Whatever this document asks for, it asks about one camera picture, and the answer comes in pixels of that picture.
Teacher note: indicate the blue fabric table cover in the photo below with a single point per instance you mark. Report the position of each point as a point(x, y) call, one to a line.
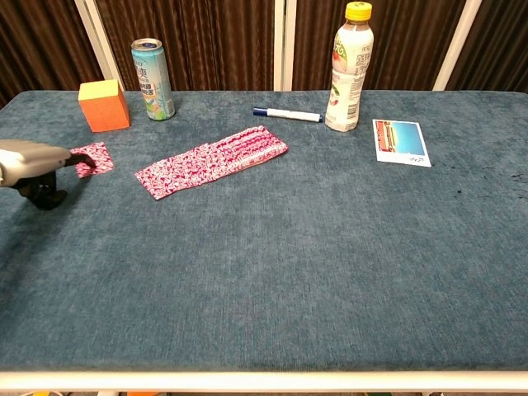
point(268, 255)

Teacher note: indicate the white partition frame post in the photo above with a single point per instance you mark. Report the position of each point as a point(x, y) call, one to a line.
point(279, 41)
point(457, 41)
point(105, 41)

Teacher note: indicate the dark brown pleated curtain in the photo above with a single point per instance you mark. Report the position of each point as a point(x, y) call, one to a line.
point(313, 41)
point(198, 41)
point(499, 41)
point(41, 45)

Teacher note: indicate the white bottle with yellow cap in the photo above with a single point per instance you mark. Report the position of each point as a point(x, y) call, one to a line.
point(348, 82)

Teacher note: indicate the postcard with blue sky picture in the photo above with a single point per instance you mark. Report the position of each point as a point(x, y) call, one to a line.
point(401, 142)

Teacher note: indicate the orange cube with yellow face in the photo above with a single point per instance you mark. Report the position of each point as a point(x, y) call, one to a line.
point(105, 109)

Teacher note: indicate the pink white patterned cloth strip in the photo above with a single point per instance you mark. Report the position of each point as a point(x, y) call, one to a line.
point(214, 163)

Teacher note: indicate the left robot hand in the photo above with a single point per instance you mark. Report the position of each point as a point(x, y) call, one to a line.
point(29, 158)

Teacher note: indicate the pink white patterned cloth square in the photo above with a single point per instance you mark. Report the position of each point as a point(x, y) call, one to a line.
point(102, 157)

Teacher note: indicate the white marker with blue cap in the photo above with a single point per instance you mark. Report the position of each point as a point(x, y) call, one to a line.
point(293, 114)

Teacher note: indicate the light blue drink can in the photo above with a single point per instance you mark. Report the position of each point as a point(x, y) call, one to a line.
point(154, 82)

